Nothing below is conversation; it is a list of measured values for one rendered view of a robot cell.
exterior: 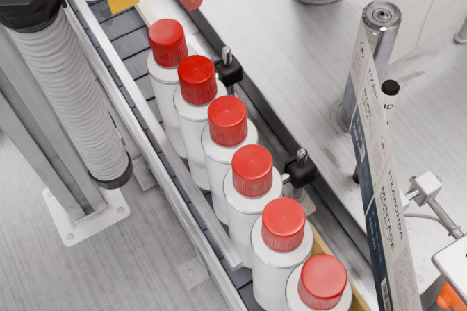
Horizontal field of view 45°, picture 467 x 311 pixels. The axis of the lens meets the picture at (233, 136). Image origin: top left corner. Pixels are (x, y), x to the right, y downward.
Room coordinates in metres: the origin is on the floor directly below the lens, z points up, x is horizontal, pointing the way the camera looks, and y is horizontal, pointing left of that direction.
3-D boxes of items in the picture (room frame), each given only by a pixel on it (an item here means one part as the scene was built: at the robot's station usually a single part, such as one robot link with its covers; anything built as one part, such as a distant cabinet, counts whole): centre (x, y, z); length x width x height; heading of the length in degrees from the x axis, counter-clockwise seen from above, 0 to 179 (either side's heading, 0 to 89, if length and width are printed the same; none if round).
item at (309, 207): (0.28, -0.07, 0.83); 0.06 x 0.03 x 0.01; 24
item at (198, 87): (0.30, 0.03, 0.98); 0.05 x 0.05 x 0.20
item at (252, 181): (0.21, -0.01, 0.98); 0.05 x 0.05 x 0.20
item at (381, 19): (0.36, -0.15, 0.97); 0.05 x 0.05 x 0.19
